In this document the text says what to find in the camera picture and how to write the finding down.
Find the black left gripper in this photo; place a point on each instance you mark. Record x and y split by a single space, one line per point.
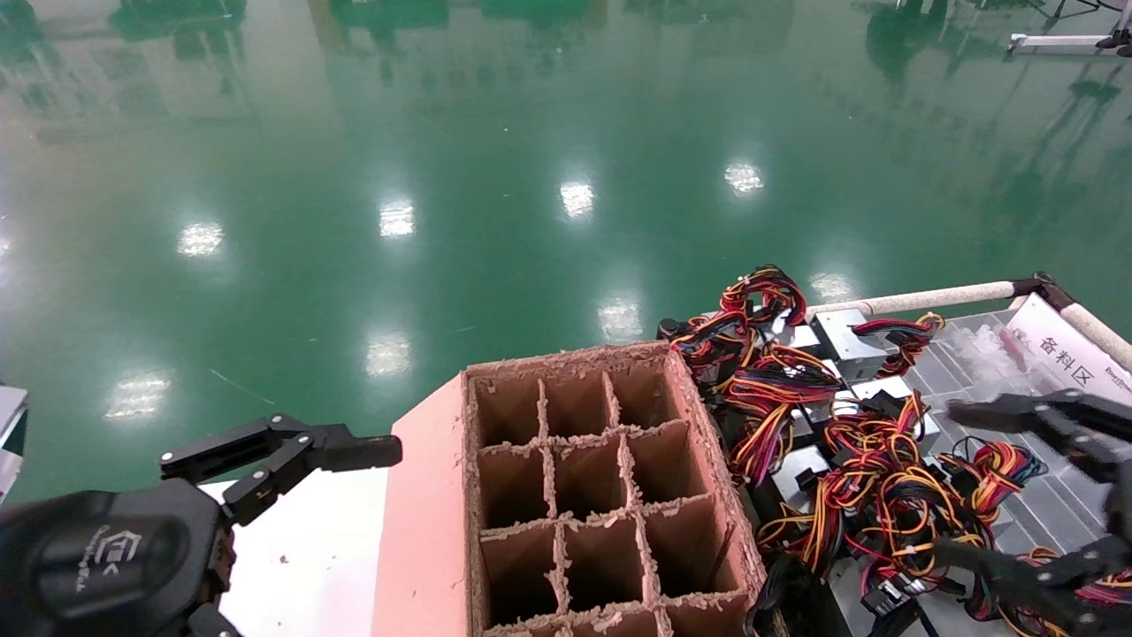
106 566

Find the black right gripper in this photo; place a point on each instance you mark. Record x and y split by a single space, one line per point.
1121 500

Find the clear plastic divider tray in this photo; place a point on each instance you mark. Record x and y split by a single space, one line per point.
1061 513

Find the white sign with Chinese print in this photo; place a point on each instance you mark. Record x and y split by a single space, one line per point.
1061 345

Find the crumpled clear plastic bag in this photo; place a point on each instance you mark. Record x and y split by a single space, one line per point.
990 358

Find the brown cardboard box with dividers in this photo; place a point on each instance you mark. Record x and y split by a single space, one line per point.
424 531

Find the white wheeled stand frame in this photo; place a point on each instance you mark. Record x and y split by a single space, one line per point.
1052 41

